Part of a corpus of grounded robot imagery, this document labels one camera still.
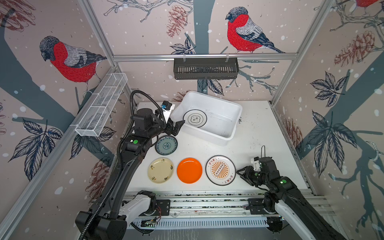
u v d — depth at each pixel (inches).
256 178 27.4
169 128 24.4
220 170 33.7
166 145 38.4
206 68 40.7
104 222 14.1
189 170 34.2
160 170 34.6
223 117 44.7
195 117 43.5
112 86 35.4
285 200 21.7
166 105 22.6
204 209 29.5
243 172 29.9
